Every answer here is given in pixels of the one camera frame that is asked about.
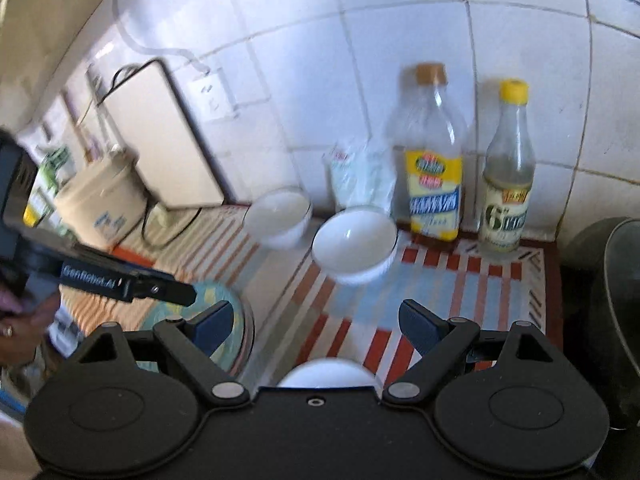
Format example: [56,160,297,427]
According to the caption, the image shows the white ribbed bowl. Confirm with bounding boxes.
[277,358,383,389]
[312,206,399,286]
[243,186,312,250]

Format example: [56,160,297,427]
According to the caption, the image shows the black rice cooker cable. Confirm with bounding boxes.
[141,205,202,252]

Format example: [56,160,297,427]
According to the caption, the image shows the black pot with glass lid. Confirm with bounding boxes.
[560,217,640,431]

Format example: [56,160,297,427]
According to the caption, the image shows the striped plaid tablecloth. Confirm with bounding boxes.
[50,202,561,391]

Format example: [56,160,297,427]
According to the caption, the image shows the blue egg print plate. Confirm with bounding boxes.
[140,281,256,378]

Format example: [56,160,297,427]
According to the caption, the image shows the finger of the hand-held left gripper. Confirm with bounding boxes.
[122,271,197,307]

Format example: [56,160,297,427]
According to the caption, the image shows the yellow cap vinegar bottle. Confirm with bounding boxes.
[477,80,537,261]

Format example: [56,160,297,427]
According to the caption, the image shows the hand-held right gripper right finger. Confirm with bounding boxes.
[383,299,565,402]

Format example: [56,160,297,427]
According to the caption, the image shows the white cutting board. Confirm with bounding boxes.
[97,59,234,209]

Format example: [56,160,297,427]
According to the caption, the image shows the white power plug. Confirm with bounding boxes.
[149,201,176,231]

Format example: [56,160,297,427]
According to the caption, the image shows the white wall socket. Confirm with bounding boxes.
[190,74,239,122]

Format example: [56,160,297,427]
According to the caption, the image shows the person's left hand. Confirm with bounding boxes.
[0,292,62,367]

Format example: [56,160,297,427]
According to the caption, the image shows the white rice cooker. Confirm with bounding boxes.
[54,147,151,252]

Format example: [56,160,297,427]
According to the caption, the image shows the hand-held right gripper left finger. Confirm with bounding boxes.
[67,301,250,405]

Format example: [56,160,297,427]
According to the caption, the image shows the clear plastic seasoning bag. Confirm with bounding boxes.
[324,140,396,212]

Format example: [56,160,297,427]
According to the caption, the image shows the yellow label cooking wine bottle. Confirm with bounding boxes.
[387,62,468,241]

